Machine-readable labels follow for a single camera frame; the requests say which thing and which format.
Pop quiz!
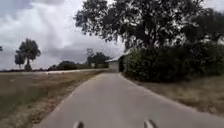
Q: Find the small grey building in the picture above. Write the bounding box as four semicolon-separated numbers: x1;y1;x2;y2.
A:
105;54;129;72

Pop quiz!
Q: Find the distant row of trees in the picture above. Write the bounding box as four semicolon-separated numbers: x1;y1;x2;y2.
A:
48;48;111;71

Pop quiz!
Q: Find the grey paved path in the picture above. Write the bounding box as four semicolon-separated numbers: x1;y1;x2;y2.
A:
32;72;224;128

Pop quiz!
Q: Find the pale distant road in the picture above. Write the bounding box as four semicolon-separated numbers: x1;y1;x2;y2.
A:
0;68;101;75

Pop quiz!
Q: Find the large dark tree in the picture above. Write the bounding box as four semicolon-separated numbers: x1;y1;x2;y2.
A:
73;0;224;52

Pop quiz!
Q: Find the dense green hedge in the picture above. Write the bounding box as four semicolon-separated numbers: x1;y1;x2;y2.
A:
122;41;224;83

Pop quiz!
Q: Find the robot's own part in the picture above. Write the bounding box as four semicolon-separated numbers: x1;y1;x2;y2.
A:
73;120;85;128
143;119;158;128

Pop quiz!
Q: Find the tall round-crowned tree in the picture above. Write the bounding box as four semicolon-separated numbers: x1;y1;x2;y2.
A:
14;38;42;72

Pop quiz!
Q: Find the dry grass verge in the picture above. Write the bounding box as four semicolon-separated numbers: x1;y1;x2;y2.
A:
121;73;224;118

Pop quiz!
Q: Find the dry grass field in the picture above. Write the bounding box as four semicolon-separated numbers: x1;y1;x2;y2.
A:
0;69;108;128

